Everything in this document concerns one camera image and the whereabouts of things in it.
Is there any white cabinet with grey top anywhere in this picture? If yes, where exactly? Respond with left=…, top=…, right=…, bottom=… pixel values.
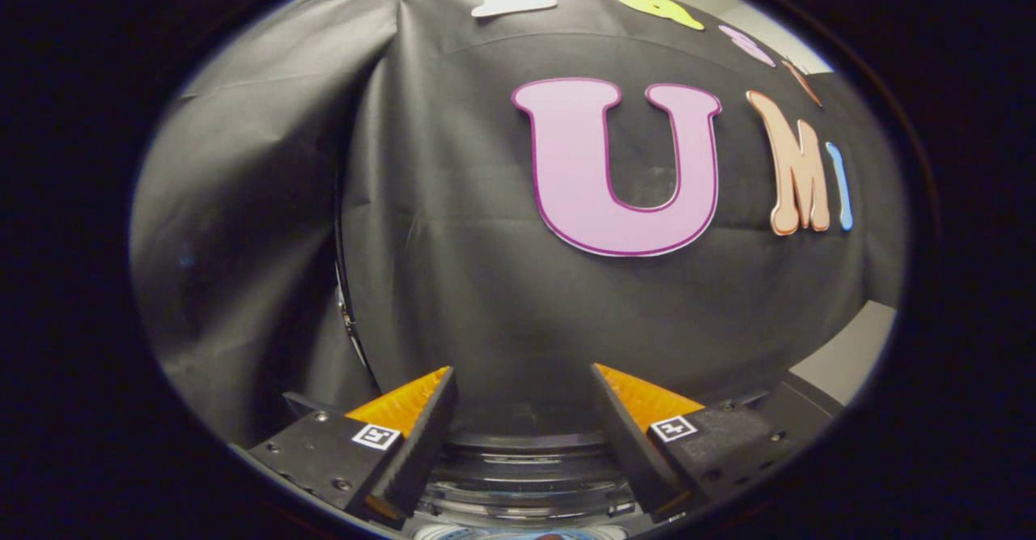
left=761, top=301, right=898, bottom=444

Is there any grey washing machine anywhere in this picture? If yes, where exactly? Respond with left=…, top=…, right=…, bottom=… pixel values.
left=405, top=431, right=648, bottom=540

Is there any black backdrop cloth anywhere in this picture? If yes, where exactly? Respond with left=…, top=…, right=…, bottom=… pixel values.
left=129, top=0, right=907, bottom=448

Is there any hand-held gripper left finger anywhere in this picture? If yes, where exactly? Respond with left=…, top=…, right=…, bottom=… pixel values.
left=231, top=366, right=458, bottom=525

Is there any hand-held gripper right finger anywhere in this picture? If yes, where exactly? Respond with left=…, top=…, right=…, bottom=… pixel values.
left=589, top=362, right=800, bottom=525

